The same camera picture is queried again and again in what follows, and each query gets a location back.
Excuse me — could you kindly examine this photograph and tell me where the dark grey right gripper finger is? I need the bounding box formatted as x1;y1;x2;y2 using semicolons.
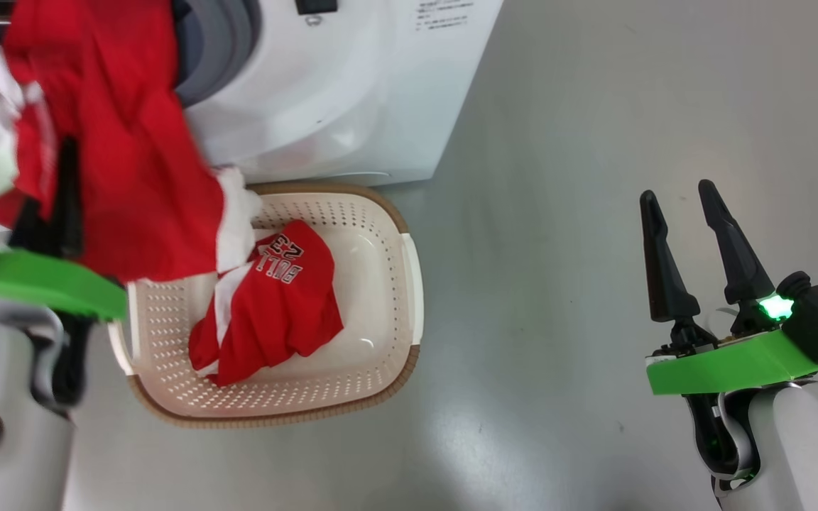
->
697;179;776;307
639;189;702;324

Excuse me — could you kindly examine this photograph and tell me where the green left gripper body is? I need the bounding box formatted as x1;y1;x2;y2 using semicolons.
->
0;248;128;322

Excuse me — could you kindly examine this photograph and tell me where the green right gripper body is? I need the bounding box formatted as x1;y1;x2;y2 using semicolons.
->
645;295;818;396

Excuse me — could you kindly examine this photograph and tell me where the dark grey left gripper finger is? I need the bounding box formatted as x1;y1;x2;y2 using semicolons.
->
54;136;85;258
10;199;46;251

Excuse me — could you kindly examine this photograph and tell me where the red and white garment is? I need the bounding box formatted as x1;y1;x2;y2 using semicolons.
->
0;0;264;285

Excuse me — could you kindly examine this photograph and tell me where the red jersey with number print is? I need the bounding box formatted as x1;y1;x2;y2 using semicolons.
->
187;219;344;388

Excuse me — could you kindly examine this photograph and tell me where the grey rubber door gasket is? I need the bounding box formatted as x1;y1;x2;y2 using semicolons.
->
171;0;262;109

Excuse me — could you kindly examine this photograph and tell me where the cream plastic laundry basket brown rim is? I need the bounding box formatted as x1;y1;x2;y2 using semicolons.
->
107;182;425;428

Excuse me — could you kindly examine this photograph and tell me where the white front-load washing machine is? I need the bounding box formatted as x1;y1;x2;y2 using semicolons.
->
168;0;506;187

